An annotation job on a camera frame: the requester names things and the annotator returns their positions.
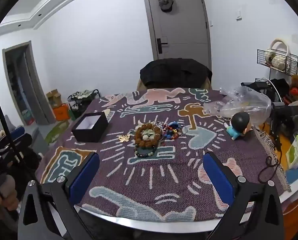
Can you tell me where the green white stone bracelet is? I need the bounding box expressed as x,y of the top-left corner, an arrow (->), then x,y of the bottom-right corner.
141,128 -> 156,141

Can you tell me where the person's left hand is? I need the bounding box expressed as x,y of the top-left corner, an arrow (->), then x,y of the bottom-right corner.
0,174 -> 19,213

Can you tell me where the black door lock handle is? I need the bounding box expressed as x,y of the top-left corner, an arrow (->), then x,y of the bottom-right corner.
157,38 -> 169,54

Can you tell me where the grey doorway frame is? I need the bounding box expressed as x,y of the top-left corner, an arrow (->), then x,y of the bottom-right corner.
2,41 -> 55,126

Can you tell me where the black box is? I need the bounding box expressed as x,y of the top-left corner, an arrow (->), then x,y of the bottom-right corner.
71,112 -> 109,143

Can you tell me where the grey door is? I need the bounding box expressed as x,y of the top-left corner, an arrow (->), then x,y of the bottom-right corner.
142,0 -> 212,69

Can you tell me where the wooden bead bracelet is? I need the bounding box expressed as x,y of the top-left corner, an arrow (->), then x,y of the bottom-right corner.
134,123 -> 163,149

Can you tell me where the white handbag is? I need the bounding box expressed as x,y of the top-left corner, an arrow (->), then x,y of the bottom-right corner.
264,38 -> 291,71

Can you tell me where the black haired doll figurine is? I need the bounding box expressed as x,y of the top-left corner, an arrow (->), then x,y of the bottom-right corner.
224,112 -> 252,141

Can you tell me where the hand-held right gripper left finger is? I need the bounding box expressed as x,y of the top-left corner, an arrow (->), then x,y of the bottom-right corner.
18,152 -> 100,240

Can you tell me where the dark bead bracelet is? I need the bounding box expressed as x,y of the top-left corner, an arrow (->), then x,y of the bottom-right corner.
134,146 -> 158,159

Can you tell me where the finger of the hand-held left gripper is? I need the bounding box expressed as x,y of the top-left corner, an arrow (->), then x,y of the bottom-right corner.
6,126 -> 26,141
14,134 -> 33,152

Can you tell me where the clear plastic bag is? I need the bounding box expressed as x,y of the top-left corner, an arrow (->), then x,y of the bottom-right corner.
203,85 -> 272,125

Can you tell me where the orange box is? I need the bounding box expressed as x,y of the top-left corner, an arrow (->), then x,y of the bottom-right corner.
52,103 -> 71,122

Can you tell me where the black shoe rack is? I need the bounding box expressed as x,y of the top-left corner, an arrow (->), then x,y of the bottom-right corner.
68,89 -> 101,119

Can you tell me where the black wire rack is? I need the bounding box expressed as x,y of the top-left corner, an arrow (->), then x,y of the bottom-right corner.
257,48 -> 298,77

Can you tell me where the black jacket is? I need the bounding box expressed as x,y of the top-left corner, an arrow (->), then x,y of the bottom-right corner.
140,58 -> 213,90

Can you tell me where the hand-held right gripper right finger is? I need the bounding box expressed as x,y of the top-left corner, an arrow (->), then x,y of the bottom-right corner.
203,151 -> 286,240

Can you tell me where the green mat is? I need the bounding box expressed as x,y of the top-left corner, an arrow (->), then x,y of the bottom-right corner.
44,120 -> 70,144

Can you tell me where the cardboard box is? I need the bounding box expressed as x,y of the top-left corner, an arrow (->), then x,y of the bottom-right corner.
46,89 -> 63,109

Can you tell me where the purple printed blanket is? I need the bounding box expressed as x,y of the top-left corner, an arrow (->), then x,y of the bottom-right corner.
36,87 -> 292,223

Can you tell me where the black cable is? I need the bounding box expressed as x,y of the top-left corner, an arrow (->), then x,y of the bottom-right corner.
258,140 -> 282,184

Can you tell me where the green tissue box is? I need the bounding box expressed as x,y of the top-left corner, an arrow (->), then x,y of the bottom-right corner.
286,135 -> 298,170

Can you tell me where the grey cap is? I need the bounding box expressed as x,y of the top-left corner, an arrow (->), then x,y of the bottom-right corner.
158,0 -> 174,13

